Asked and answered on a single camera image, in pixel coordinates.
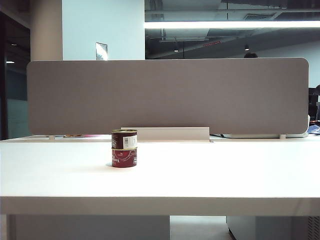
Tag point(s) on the tomato can with white label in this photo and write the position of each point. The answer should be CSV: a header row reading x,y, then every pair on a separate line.
x,y
124,140

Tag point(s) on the red tomato can white print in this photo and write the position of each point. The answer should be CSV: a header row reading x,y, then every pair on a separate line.
x,y
124,158

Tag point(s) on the grey fabric desk divider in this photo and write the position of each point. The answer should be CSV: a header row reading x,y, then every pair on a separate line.
x,y
167,97

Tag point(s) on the pink paper sheet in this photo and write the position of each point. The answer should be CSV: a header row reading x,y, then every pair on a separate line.
x,y
90,135

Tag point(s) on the orange flat object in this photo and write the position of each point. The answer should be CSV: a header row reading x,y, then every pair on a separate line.
x,y
72,136

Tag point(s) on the dark-haired person's head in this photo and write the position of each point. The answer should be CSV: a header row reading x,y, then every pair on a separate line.
x,y
250,55

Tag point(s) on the round black ceiling lamp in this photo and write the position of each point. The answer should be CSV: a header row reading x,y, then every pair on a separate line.
x,y
246,47

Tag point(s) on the long white ceiling light strip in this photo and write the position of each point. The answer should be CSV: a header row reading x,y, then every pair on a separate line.
x,y
225,24

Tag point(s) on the dark glass partition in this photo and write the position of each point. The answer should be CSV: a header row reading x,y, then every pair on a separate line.
x,y
15,82

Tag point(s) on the blue patterned cloth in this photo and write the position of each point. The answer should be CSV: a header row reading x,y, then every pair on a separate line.
x,y
315,130

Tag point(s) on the dark office chair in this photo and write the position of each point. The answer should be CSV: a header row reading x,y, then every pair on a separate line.
x,y
314,100

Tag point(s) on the small poster on wall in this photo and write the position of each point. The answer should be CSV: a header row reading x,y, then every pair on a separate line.
x,y
101,51

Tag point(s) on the white divider bracket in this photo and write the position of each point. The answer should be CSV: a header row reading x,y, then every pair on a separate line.
x,y
51,137
282,136

